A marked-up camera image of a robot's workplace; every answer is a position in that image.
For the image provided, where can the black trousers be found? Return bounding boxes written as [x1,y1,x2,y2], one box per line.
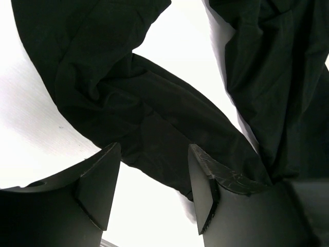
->
[12,1,328,200]

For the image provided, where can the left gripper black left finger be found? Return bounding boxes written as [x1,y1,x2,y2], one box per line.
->
[1,143,121,247]

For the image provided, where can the aluminium front frame rail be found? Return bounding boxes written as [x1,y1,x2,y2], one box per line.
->
[100,239,117,247]

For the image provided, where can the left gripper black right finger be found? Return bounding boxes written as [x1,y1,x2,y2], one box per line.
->
[188,144,328,246]

